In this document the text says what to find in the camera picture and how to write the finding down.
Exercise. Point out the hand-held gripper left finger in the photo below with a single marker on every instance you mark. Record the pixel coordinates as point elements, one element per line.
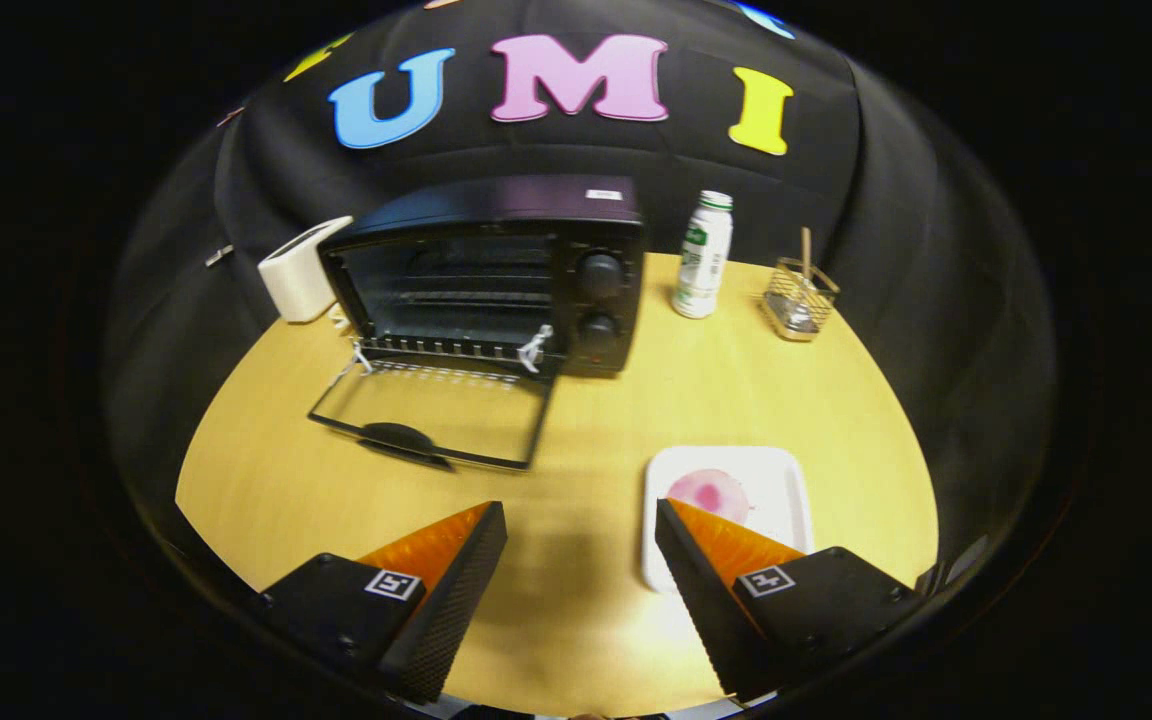
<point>451,620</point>

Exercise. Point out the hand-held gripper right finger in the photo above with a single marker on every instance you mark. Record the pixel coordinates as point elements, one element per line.
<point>706,610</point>

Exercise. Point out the pink round ham slice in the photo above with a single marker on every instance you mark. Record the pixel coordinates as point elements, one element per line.
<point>706,490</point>

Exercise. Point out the white rectangular food tray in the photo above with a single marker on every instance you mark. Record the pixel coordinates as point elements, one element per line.
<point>776,490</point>

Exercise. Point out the black toaster oven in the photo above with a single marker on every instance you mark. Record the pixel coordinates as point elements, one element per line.
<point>496,205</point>

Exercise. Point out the white bread toaster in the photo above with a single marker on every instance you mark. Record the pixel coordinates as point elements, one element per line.
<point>296,275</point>

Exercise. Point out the white bottle with green label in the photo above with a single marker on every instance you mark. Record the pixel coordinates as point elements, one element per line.
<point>704,260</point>

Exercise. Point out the wooden stick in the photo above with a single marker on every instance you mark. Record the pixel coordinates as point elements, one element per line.
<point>806,250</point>

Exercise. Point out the small silver clip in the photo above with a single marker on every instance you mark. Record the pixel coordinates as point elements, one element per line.
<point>219,256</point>

